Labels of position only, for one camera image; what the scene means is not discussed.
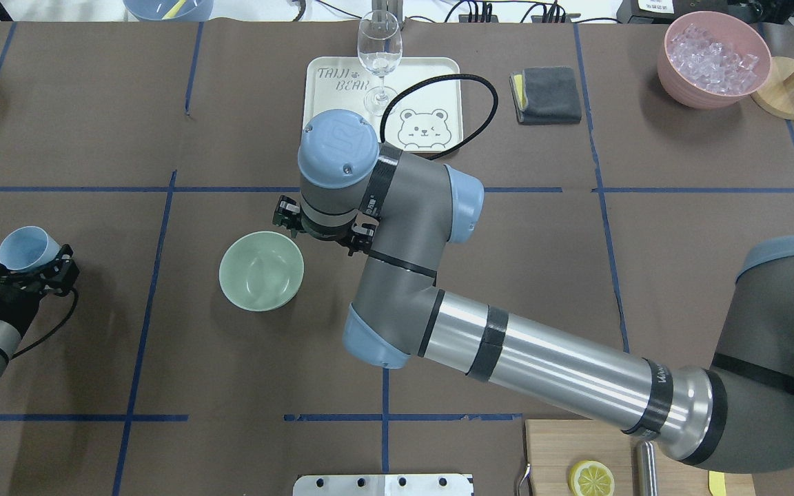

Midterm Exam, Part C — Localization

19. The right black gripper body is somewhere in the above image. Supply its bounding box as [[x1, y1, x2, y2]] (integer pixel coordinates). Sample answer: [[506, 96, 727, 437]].
[[273, 196, 377, 256]]

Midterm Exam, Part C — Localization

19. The light blue plastic cup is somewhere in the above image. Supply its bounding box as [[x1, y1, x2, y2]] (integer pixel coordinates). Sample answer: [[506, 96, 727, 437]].
[[0, 226, 62, 272]]

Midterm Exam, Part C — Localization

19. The mint green bowl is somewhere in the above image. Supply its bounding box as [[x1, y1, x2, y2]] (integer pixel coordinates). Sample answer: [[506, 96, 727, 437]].
[[218, 230, 305, 313]]

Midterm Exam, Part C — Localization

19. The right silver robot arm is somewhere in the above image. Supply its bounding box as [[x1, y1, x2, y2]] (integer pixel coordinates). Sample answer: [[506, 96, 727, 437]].
[[274, 110, 794, 473]]

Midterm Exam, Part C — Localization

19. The blue bowl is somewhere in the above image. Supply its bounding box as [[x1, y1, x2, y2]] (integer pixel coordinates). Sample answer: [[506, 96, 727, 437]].
[[123, 1, 216, 22]]

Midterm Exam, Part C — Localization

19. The pink bowl of ice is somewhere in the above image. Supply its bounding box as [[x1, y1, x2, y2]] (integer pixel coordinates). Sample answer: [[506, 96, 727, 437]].
[[658, 10, 772, 110]]

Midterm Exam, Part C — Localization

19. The cream bear tray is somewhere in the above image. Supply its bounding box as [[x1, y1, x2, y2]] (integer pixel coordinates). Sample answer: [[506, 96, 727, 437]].
[[303, 56, 465, 161]]

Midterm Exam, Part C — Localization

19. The clear wine glass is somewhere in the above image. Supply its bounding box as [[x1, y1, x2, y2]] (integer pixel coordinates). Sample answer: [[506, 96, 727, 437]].
[[356, 10, 403, 116]]

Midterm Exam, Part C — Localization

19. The yellow fork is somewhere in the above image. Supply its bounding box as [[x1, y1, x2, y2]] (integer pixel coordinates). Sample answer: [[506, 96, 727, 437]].
[[163, 0, 186, 20]]

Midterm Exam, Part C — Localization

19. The grey folded cloth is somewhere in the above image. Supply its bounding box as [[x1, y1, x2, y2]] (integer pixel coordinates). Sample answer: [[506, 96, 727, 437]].
[[509, 66, 582, 125]]

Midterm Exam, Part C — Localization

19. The wooden cutting board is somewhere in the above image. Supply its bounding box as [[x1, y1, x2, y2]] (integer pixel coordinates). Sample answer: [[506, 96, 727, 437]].
[[520, 419, 756, 496]]

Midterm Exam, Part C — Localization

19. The lemon half slice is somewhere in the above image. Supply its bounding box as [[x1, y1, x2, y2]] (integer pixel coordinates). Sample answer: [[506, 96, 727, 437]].
[[567, 459, 615, 496]]

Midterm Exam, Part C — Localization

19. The steel cylinder muddler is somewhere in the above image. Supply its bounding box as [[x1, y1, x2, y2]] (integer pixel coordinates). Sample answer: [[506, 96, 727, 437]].
[[634, 442, 659, 496]]

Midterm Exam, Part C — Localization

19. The yellow plastic knife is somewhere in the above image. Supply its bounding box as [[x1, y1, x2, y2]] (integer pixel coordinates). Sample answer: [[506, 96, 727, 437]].
[[708, 471, 727, 496]]

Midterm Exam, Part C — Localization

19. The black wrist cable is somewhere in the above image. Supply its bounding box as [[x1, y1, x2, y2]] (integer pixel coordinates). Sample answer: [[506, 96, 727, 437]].
[[379, 73, 500, 161]]

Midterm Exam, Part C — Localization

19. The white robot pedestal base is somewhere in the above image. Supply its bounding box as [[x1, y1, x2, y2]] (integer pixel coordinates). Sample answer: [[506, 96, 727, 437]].
[[292, 473, 475, 495]]

